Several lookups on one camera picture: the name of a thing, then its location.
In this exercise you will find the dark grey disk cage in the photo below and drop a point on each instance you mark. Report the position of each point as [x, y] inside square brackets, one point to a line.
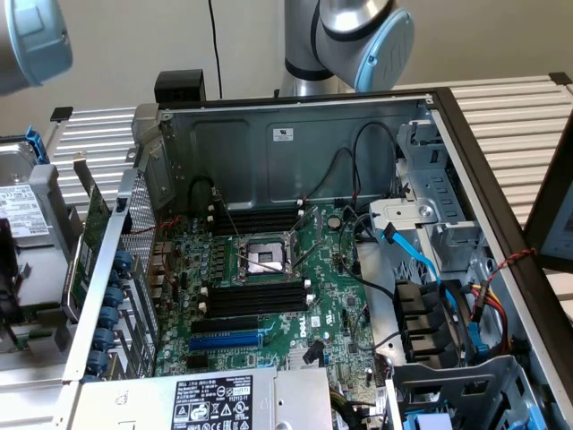
[447, 374]

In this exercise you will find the black angled plug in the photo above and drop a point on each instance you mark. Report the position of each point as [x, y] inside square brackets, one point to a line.
[312, 354]

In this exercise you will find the blue disk bracket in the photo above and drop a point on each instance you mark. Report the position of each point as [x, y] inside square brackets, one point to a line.
[36, 148]

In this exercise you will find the blue expansion slot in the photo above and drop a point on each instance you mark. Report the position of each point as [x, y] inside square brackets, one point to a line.
[224, 343]

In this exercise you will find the small black table clamp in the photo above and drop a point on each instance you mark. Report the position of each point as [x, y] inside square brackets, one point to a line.
[560, 79]
[61, 114]

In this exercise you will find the black framed panel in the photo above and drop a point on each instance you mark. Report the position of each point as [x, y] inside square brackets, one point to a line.
[537, 215]

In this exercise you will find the blue slot retainer clip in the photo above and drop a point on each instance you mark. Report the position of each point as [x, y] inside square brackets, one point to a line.
[121, 263]
[96, 362]
[114, 295]
[104, 339]
[108, 317]

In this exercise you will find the silver power supply unit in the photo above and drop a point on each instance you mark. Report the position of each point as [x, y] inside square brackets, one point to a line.
[134, 403]

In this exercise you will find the silver finned heatsink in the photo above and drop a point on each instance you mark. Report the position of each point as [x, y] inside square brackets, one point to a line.
[295, 358]

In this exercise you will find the green graphics card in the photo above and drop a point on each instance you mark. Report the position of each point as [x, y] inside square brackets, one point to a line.
[96, 210]

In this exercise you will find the long black expansion slot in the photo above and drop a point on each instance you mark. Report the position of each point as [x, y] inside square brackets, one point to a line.
[224, 324]

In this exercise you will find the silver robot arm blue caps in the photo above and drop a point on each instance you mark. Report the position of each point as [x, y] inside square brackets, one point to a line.
[353, 18]

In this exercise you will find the green motherboard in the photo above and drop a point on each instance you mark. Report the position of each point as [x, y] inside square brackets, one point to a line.
[331, 286]

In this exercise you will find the coin cell battery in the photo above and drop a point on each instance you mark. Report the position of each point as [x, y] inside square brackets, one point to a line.
[334, 221]

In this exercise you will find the metal socket cover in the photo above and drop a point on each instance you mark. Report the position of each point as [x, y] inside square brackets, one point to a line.
[318, 224]

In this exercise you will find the white label sticker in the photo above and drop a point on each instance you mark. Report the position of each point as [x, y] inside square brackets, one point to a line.
[281, 134]

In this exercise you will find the silver metal bracket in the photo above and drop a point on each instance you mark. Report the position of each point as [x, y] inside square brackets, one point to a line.
[403, 210]

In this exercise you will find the green RAM stick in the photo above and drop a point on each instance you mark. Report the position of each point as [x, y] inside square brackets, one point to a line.
[40, 313]
[23, 346]

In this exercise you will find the black box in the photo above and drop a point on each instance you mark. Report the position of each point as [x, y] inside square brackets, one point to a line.
[179, 85]

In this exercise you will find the RAM slot with white latches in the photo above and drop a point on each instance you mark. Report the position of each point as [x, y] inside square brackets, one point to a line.
[259, 223]
[259, 296]
[259, 212]
[259, 310]

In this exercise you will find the CPU socket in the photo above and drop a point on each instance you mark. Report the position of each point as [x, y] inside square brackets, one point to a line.
[262, 252]

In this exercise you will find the thin metal locking lever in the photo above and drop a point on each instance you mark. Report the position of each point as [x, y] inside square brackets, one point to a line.
[262, 263]
[227, 214]

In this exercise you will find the silver disk bay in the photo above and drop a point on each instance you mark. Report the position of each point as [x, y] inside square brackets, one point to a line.
[443, 197]

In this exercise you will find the blue disk carrier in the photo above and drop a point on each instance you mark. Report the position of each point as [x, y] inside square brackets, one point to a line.
[427, 422]

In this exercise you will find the open PC case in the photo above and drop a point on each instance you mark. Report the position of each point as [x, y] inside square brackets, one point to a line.
[313, 165]

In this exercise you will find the silver hard disk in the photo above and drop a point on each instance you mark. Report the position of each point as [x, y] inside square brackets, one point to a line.
[22, 201]

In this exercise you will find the hard drive with white label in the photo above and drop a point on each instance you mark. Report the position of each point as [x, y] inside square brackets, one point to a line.
[49, 269]

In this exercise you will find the short black expansion slot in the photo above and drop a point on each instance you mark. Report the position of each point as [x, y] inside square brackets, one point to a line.
[197, 363]

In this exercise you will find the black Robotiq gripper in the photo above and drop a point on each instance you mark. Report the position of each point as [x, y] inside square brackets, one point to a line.
[6, 264]

